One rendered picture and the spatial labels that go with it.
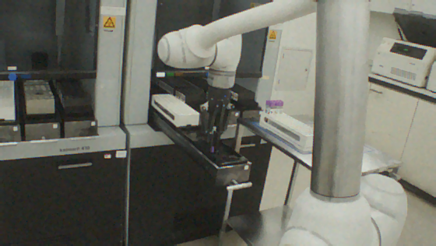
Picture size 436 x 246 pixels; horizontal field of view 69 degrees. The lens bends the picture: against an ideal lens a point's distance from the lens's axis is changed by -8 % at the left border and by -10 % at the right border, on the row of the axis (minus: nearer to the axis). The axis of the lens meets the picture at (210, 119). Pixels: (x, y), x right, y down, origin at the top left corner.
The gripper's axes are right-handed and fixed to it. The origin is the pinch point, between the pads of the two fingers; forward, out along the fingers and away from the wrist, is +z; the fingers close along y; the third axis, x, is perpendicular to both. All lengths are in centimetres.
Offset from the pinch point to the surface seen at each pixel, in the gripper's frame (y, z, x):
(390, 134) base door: -231, 42, -58
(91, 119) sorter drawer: 34, 3, -38
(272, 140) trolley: -28.0, 2.2, 0.6
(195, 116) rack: -4.8, -1.4, -22.2
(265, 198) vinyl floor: -97, 84, -67
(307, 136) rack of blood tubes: -33.8, -3.9, 12.9
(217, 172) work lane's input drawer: 4.9, 5.0, 12.9
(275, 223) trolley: -52, 56, -11
